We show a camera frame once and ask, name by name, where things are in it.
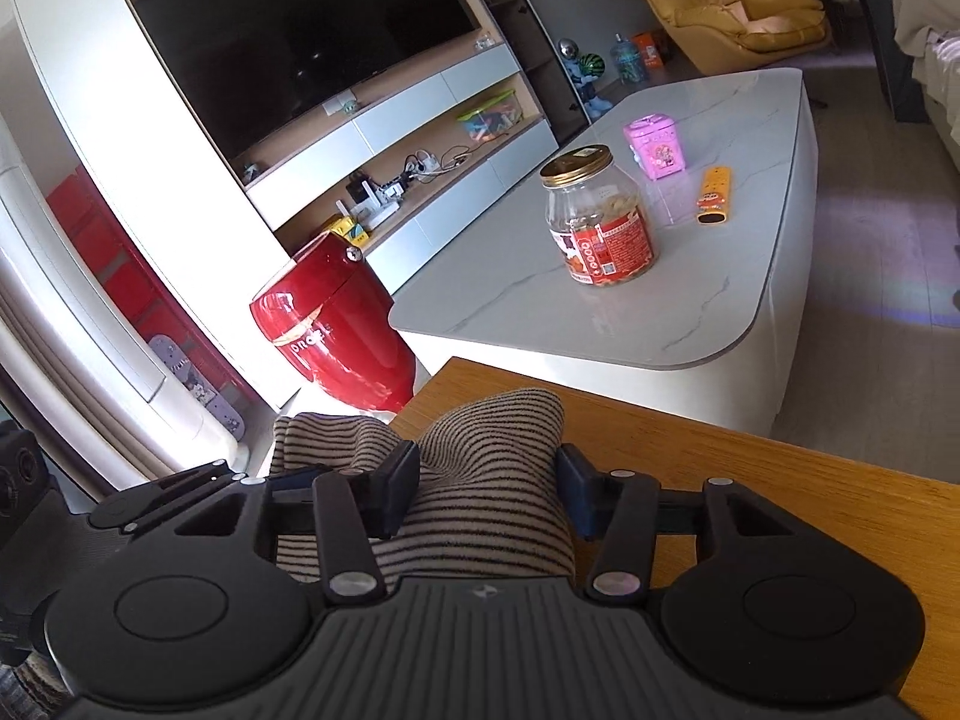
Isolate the grey striped garment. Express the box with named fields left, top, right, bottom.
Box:
left=270, top=388, right=576, bottom=590

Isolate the red round appliance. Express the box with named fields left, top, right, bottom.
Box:
left=249, top=232, right=416, bottom=413

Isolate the glass jar red label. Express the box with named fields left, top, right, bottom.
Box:
left=539, top=145, right=656, bottom=286

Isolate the orange snack packet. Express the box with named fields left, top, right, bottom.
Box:
left=695, top=166, right=732, bottom=226

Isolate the white tv cabinet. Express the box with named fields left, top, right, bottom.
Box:
left=11, top=0, right=556, bottom=406

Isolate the pink small box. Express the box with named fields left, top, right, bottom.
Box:
left=623, top=114, right=686, bottom=181

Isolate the plastic box of toys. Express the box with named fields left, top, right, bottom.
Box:
left=457, top=88, right=524, bottom=143

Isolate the blue robot toy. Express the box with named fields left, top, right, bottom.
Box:
left=556, top=39, right=612, bottom=122

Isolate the blue water bottle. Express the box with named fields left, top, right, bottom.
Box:
left=610, top=32, right=649, bottom=85

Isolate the orange bag on floor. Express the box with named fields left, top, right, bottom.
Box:
left=631, top=29, right=672, bottom=70

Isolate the black television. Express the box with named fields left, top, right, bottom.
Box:
left=135, top=0, right=477, bottom=161

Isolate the yellow lounge armchair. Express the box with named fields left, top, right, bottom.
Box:
left=646, top=0, right=832, bottom=76

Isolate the grey sofa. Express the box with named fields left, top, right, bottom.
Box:
left=913, top=32, right=960, bottom=163

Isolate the beige blanket on sofa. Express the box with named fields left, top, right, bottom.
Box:
left=892, top=0, right=960, bottom=59

